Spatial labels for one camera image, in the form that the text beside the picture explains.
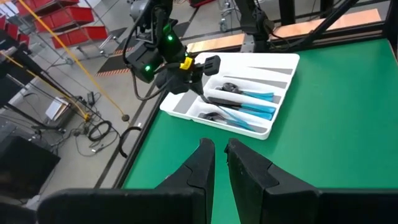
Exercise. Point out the green table mat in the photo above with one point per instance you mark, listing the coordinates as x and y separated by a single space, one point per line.
326 140

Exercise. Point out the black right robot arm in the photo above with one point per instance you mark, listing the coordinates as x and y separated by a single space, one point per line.
168 46

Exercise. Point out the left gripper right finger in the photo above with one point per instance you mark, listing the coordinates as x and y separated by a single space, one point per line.
280 205

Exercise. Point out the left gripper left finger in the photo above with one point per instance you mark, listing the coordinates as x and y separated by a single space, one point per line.
140 208

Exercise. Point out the black power adapter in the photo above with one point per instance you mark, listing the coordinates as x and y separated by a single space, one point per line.
91 98

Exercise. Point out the black cabinet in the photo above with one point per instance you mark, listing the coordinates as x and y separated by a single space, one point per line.
25 168

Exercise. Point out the black caster wheel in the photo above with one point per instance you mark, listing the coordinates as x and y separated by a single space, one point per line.
222 25

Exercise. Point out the white cardboard box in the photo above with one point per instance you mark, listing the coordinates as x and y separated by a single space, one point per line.
57 107

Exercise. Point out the white cutlery tray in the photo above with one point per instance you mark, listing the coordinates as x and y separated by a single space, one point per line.
248 60

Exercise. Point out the black table frame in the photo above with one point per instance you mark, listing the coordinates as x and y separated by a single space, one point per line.
342 35

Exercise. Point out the black workstation frame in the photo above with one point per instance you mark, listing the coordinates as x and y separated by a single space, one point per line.
18 67

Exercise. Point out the silver arm base bracket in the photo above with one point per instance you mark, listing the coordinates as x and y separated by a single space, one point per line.
248 46

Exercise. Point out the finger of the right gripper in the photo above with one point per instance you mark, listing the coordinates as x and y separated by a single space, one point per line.
200 89
191 90

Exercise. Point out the black rig frame strut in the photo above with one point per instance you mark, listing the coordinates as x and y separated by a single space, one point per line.
317 26
391 18
326 6
286 11

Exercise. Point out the red storage bin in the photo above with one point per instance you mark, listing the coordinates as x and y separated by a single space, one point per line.
24 39
46 3
82 34
79 15
12 30

